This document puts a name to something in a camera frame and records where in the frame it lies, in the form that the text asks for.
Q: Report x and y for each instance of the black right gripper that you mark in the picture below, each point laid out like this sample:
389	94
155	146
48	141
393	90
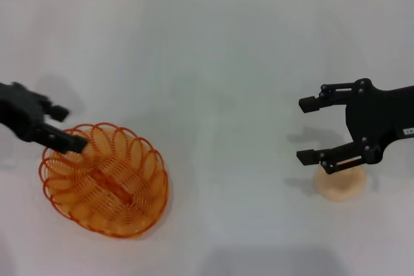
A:
372	117

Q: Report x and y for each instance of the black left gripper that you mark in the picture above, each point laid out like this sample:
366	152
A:
19	111

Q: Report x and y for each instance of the round beige bread bun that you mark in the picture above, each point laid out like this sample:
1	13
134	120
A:
343	188

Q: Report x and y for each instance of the orange plastic woven basket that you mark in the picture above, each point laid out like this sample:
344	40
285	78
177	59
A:
129	192

